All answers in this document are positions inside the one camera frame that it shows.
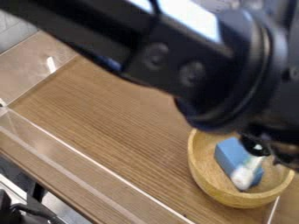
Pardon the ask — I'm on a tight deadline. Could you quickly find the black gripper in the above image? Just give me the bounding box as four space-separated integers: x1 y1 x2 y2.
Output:
238 115 299 173

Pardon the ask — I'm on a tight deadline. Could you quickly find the green Expo marker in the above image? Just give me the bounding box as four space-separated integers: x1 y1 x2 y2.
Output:
230 156 265 191

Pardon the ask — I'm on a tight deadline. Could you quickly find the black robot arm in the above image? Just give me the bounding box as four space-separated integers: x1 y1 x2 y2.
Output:
0 0 299 172

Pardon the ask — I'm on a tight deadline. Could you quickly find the brown wooden bowl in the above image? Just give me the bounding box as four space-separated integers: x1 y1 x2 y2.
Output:
187 129 296 209

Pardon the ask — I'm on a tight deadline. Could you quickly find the blue foam block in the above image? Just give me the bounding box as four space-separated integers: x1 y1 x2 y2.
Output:
214 137 265 189

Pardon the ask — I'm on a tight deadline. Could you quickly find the black metal table leg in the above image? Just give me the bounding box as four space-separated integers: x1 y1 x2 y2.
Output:
33 183 47 202

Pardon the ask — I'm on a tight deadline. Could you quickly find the black cable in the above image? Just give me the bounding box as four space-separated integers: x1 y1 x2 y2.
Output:
7 202 61 224

